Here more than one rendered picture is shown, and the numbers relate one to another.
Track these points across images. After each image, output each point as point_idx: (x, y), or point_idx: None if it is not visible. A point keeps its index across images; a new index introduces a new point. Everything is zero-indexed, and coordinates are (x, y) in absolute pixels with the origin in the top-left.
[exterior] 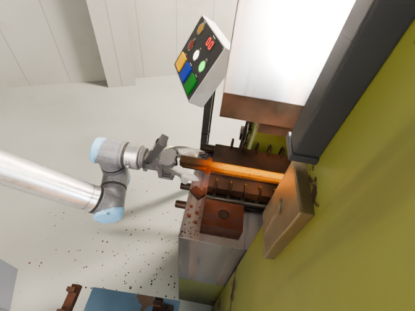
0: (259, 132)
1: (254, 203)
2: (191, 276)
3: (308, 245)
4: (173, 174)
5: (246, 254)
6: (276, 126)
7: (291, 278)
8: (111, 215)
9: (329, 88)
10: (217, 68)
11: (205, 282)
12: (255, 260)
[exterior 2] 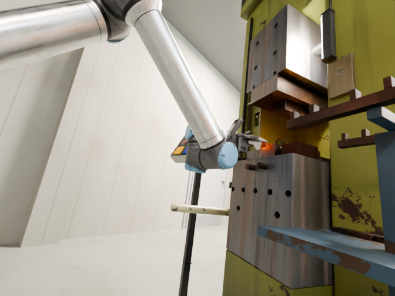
0: None
1: None
2: (303, 269)
3: (362, 56)
4: (253, 136)
5: (333, 154)
6: (290, 106)
7: (371, 67)
8: (234, 150)
9: (331, 34)
10: None
11: (316, 282)
12: (345, 126)
